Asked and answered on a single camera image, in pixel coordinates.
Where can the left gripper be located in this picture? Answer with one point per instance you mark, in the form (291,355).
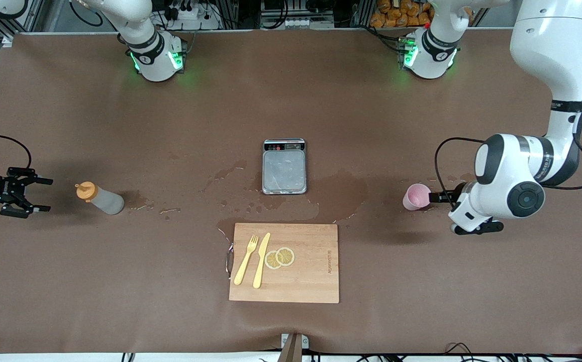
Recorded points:
(458,193)

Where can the pink plastic cup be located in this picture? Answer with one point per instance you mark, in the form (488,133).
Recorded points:
(414,197)

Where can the translucent sauce bottle orange cap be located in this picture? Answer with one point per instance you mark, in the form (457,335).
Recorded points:
(106,202)

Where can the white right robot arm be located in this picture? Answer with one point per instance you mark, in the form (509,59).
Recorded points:
(155,63)

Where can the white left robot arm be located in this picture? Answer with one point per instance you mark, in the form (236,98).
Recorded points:
(547,40)

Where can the brown table cloth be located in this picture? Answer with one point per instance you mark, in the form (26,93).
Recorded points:
(120,301)

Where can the wooden cutting board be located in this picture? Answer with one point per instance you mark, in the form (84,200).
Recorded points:
(313,274)

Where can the silver kitchen scale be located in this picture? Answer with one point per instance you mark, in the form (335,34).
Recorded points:
(284,176)

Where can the yellow lemon slice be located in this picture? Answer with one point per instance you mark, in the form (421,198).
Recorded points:
(286,256)
(271,261)

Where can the orange snack packets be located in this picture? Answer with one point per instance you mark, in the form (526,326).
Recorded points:
(396,15)

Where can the yellow plastic knife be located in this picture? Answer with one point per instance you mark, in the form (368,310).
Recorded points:
(259,266)

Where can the yellow plastic fork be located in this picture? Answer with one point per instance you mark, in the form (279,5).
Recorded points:
(243,269)

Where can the white power strip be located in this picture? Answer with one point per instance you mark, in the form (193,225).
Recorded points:
(190,14)

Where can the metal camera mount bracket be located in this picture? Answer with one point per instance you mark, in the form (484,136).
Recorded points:
(293,349)

